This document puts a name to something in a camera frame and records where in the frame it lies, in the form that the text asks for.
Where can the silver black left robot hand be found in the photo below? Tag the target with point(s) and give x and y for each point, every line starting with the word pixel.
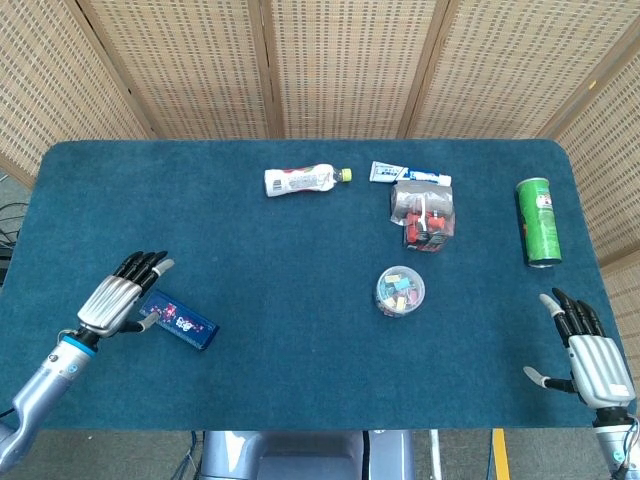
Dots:
pixel 110 300

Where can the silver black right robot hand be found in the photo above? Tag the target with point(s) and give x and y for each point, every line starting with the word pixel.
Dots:
pixel 600 365

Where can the blue cardboard glasses case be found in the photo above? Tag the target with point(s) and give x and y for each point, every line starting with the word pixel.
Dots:
pixel 185 324

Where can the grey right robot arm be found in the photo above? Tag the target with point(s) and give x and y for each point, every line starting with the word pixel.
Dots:
pixel 612 445

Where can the woven wicker screen panel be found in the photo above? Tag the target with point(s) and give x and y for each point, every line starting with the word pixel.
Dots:
pixel 627 305
pixel 350 65
pixel 45 90
pixel 615 165
pixel 190 65
pixel 500 65

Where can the green chips can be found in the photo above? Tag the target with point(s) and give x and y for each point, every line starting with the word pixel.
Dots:
pixel 540 225

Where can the blue table cloth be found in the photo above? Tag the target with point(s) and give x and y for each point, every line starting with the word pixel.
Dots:
pixel 300 350

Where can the clear box with red items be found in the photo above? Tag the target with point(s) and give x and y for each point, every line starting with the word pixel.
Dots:
pixel 430 240

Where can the clear round jar binder clips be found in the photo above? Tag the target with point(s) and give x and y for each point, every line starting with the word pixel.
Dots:
pixel 400 292

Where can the plastic bottle with white label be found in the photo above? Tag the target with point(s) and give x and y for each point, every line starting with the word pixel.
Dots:
pixel 300 181

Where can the grey robot torso base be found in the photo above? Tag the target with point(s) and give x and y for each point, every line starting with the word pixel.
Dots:
pixel 300 455

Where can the white blue toothpaste tube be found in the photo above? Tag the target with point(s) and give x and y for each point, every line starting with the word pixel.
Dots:
pixel 395 172

